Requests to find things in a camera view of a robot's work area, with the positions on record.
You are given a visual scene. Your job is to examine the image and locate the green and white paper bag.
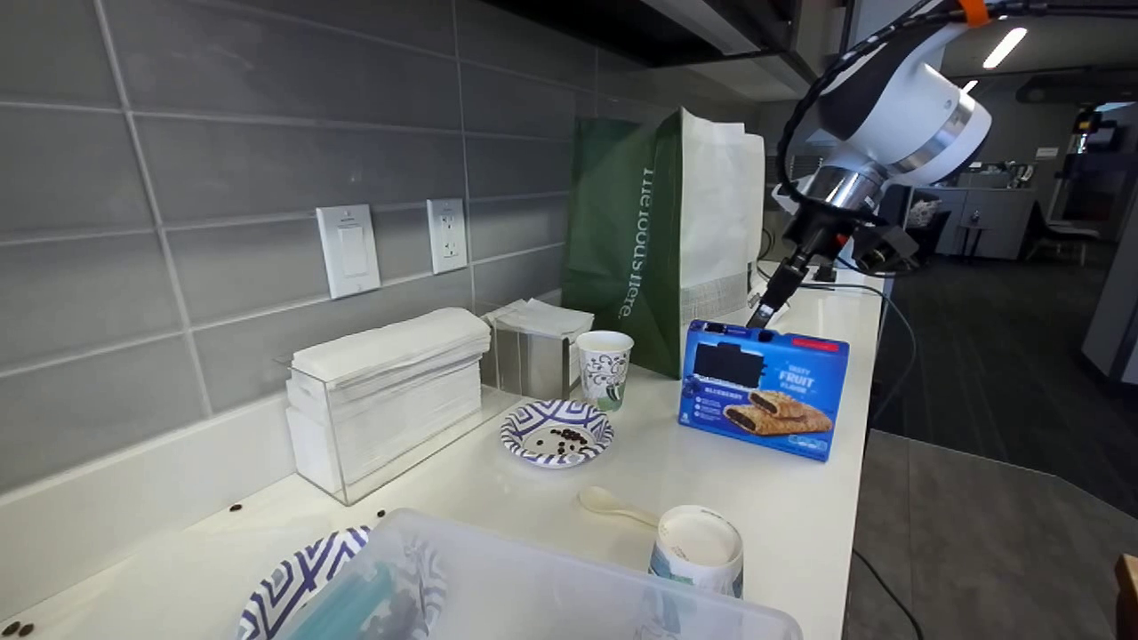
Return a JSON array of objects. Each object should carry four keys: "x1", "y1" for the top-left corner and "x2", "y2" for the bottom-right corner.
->
[{"x1": 560, "y1": 111, "x2": 769, "y2": 378}]

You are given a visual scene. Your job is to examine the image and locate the blue snack bar box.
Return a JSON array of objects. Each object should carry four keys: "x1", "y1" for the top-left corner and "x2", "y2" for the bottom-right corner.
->
[{"x1": 675, "y1": 319, "x2": 851, "y2": 463}]

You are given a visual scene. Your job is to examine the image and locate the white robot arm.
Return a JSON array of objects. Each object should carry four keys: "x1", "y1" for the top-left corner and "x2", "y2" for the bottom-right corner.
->
[{"x1": 750, "y1": 0, "x2": 1138, "y2": 329}]

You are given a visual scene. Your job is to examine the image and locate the clear plastic bin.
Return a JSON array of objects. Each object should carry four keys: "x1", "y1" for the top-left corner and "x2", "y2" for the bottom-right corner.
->
[{"x1": 277, "y1": 511, "x2": 800, "y2": 640}]

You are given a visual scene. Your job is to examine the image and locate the blue patterned plate front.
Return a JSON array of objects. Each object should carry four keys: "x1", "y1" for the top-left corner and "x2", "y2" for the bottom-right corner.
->
[{"x1": 234, "y1": 526, "x2": 371, "y2": 640}]

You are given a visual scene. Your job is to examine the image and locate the metal napkin holder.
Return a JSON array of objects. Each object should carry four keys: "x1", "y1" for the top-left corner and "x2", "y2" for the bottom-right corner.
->
[{"x1": 487, "y1": 300, "x2": 595, "y2": 398}]

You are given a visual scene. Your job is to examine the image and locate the white wall outlet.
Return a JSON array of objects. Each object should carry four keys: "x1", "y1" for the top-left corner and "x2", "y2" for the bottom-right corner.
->
[{"x1": 425, "y1": 198, "x2": 466, "y2": 274}]

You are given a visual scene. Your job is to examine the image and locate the white light switch plate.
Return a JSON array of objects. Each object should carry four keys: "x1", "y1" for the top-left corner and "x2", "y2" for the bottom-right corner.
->
[{"x1": 317, "y1": 206, "x2": 380, "y2": 300}]

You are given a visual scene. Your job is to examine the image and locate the white paper cup front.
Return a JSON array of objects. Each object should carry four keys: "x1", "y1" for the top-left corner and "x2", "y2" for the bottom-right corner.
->
[{"x1": 646, "y1": 504, "x2": 744, "y2": 597}]

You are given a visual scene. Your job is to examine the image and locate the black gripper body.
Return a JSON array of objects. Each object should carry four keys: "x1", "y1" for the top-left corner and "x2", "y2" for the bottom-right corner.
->
[{"x1": 782, "y1": 206, "x2": 854, "y2": 274}]

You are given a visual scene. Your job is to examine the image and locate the floral paper cup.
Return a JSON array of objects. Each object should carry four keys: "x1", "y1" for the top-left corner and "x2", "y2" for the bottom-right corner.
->
[{"x1": 573, "y1": 329, "x2": 633, "y2": 414}]

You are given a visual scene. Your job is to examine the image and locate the black power cable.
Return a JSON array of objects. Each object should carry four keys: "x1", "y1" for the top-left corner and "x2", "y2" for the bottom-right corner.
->
[{"x1": 829, "y1": 270, "x2": 927, "y2": 640}]

